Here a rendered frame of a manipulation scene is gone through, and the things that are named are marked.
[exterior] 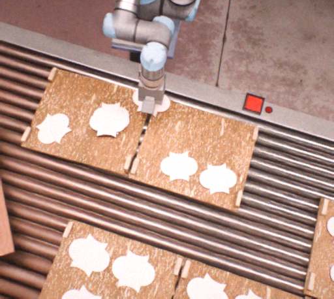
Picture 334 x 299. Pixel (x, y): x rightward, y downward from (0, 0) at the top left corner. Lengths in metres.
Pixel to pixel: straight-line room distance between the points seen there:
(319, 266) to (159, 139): 0.72
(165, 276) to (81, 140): 0.58
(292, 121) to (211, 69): 1.22
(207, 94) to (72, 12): 1.61
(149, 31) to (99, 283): 0.83
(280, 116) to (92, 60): 0.79
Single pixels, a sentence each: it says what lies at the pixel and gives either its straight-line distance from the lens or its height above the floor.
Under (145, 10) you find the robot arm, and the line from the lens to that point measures 1.94.
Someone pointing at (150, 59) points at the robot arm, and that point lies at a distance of 1.41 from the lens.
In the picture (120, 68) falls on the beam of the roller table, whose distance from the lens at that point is 1.94.
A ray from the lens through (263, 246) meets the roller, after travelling 1.73.
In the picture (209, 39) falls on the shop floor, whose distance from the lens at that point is 3.18.
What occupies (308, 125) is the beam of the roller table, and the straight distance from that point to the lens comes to 1.94.
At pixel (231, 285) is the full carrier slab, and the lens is 1.66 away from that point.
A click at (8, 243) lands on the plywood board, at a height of 1.04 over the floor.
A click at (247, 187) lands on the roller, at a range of 1.77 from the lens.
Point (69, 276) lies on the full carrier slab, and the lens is 1.66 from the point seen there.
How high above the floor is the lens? 2.56
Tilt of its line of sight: 66 degrees down
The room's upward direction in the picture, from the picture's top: 8 degrees clockwise
